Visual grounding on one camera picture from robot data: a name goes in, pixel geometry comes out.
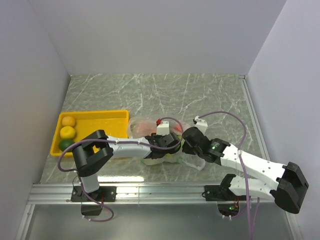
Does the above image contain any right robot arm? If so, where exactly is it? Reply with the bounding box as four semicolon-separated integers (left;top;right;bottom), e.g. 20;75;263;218
182;127;309;214

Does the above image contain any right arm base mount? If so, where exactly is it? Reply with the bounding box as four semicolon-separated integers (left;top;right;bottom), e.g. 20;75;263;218
201;185;247;219

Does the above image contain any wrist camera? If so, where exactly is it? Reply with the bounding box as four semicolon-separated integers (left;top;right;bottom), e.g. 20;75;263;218
193;115;208;134
156;119;170;136

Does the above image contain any light green fruit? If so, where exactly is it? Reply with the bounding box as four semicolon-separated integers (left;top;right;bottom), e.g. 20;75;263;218
163;153;180;163

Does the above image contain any yellow fruit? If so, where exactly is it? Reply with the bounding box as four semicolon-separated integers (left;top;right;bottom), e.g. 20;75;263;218
59;126;76;139

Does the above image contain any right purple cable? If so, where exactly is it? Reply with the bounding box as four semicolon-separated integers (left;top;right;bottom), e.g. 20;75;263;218
192;110;261;240

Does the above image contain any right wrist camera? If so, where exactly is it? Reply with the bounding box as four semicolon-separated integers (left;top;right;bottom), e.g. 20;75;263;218
193;115;208;134

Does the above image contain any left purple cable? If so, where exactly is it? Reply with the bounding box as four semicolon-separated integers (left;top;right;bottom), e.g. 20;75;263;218
57;116;183;223

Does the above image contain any dark green fruit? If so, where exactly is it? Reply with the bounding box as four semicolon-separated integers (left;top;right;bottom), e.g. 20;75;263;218
58;139;75;152

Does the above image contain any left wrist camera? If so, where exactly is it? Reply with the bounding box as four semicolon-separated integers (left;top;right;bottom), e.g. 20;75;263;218
156;119;170;136

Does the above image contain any pink fruit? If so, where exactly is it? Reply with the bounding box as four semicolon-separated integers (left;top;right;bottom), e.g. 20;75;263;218
135;122;157;136

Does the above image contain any clear plastic bag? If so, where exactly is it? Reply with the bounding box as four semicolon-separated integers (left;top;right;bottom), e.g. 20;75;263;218
127;116;205;171

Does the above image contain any purple cable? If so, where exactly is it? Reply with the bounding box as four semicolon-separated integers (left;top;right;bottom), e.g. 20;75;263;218
57;116;183;223
192;110;261;240

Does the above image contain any pale orange fruit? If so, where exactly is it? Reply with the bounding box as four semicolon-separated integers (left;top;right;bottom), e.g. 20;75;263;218
61;116;76;127

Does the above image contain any red fruit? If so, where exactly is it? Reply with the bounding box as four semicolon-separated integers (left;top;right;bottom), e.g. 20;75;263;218
174;124;182;133

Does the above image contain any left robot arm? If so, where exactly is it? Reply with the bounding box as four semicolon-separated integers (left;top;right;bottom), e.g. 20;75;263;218
71;130;181;201

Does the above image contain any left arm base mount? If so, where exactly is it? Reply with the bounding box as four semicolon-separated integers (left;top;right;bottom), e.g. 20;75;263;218
70;186;117;217

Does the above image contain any aluminium rail frame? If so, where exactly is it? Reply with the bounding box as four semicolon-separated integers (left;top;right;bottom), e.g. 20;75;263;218
14;74;308;240

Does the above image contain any yellow plastic tray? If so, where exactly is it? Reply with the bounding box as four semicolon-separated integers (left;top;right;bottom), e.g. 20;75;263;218
50;109;129;157

